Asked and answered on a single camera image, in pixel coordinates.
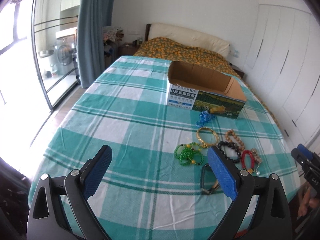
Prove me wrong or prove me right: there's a white wardrobe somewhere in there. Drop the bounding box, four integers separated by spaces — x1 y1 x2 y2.
244 5 319 147

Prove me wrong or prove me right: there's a clothes pile on chair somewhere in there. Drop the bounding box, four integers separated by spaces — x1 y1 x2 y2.
103 26 124 45

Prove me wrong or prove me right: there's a red bead bracelet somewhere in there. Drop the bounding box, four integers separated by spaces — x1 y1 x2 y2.
240 149 256 177

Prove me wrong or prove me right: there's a washing machine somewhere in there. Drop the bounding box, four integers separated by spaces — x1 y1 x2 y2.
55 34 76 75

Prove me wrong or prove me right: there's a wooden nightstand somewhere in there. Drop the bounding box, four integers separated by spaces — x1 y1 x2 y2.
118 43 139 57
230 64 245 79

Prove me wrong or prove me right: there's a glass sliding door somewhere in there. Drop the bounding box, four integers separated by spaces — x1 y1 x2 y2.
31 0 81 109

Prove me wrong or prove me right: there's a black bead bracelet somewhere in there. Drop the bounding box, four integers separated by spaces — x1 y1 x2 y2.
216 141 243 164

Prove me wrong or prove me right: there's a black wrist watch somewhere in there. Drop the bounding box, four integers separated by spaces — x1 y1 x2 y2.
200 163 220 195

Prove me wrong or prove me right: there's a silver charm pearl bracelet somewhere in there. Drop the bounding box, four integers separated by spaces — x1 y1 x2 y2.
249 147 263 176

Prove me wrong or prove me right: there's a teal plaid bed cloth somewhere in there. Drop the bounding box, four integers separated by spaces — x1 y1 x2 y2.
29 56 300 239

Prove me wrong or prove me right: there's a left wooden nightstand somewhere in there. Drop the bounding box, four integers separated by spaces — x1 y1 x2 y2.
118 43 139 57

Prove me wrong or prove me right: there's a right wooden nightstand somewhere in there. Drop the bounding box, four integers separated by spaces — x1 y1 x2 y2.
230 64 245 79

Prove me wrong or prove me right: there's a person's right hand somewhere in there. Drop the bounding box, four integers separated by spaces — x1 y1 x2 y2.
297 186 319 218

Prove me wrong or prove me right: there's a blue-grey curtain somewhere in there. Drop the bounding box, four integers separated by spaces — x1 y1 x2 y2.
77 0 114 88

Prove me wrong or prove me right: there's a blue crystal bracelet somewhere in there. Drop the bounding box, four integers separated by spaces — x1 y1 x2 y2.
195 110 217 128

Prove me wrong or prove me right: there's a light wooden bead bracelet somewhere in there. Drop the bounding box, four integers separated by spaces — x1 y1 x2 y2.
224 129 247 153

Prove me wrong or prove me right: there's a gold chain bracelet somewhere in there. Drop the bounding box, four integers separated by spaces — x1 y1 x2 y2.
196 126 220 149

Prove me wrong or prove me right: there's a green glass bead bracelet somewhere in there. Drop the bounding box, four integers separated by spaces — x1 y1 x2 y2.
174 142 205 166

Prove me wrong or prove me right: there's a cardboard box with print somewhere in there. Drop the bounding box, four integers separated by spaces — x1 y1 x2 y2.
166 61 247 119

